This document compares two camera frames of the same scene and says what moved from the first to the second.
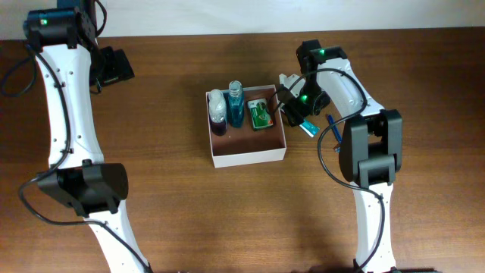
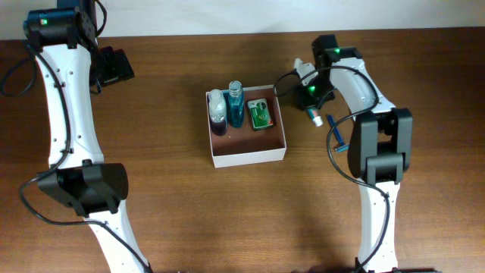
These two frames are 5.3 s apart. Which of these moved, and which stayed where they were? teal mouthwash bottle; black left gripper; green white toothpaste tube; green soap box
Moved: green white toothpaste tube
Stayed: green soap box; teal mouthwash bottle; black left gripper
